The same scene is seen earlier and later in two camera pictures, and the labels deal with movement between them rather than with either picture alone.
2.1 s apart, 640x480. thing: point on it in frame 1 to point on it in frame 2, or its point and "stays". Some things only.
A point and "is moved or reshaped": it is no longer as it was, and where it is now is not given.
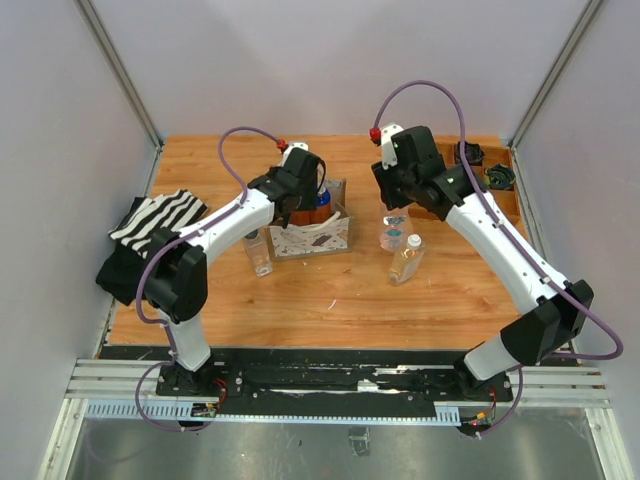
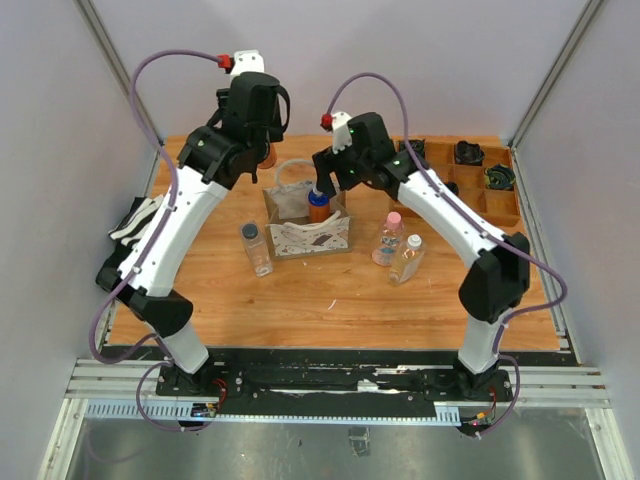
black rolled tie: [473, 152] stays
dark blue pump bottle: [306, 217] to [270, 160]
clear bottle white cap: [408, 261] stays
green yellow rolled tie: [499, 176] stays
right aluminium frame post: [584, 21] stays
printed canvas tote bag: [329, 237] stays
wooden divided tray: [491, 162] stays
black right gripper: [383, 177] to [323, 162]
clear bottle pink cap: [394, 233] is moved or reshaped
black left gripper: [309, 201] to [276, 133]
